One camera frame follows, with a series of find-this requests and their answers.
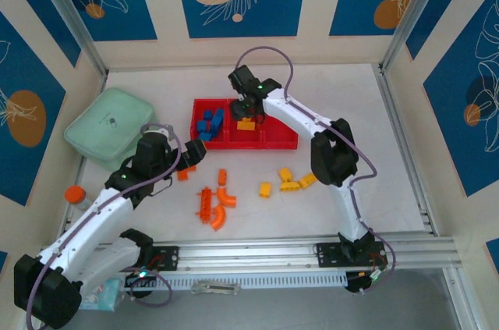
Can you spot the orange curved lego piece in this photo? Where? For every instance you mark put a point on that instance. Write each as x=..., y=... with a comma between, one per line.
x=227, y=197
x=219, y=218

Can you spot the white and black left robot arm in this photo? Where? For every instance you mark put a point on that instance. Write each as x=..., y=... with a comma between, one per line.
x=97, y=221

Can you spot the narrow orange lego brick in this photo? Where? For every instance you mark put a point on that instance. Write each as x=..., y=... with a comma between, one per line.
x=222, y=177

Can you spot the aluminium frame post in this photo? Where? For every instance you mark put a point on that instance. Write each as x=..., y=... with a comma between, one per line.
x=414, y=14
x=72, y=14

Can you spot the clear bottle with orange cap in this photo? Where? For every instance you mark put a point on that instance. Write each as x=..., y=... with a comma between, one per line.
x=74, y=193

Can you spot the blue tissue pack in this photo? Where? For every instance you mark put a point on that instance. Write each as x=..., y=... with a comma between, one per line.
x=109, y=295

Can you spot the aluminium side rail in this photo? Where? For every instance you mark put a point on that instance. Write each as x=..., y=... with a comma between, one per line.
x=80, y=174
x=404, y=150

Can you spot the orange spiky lego piece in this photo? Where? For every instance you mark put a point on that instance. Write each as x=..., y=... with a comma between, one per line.
x=205, y=205

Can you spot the clear plastic tool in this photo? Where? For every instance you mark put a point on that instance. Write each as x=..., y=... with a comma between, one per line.
x=214, y=288

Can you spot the small blue lego cube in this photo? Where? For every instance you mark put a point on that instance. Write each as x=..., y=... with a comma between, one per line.
x=209, y=114

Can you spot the red three-compartment tray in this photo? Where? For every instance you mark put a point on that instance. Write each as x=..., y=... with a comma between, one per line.
x=273, y=139

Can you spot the long blue lego brick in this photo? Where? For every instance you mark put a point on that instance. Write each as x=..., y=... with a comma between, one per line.
x=218, y=121

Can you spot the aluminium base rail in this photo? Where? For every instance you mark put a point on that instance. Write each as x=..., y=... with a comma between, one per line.
x=253, y=252

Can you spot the mint green zip pouch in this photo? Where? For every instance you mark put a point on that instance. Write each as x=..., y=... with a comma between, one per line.
x=105, y=123

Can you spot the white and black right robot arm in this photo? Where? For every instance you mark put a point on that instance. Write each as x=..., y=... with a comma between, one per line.
x=296, y=115

